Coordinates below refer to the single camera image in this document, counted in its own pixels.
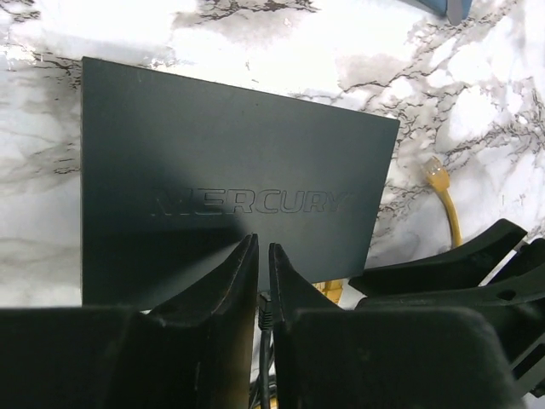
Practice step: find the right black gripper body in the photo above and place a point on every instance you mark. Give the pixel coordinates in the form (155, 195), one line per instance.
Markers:
(521, 326)

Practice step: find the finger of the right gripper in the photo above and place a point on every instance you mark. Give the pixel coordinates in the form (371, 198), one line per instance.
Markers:
(460, 268)
(447, 298)

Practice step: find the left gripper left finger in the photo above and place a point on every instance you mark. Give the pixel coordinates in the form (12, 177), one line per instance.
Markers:
(193, 351)

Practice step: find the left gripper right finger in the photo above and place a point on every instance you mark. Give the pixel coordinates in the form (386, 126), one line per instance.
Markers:
(380, 357)

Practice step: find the black network switch box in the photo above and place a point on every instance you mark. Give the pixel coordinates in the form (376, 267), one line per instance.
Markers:
(176, 171)

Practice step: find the silver spoon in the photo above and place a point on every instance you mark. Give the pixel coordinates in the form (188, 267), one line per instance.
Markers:
(454, 11)

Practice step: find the blue cloth placemat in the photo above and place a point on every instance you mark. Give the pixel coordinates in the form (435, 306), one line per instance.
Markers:
(439, 6)

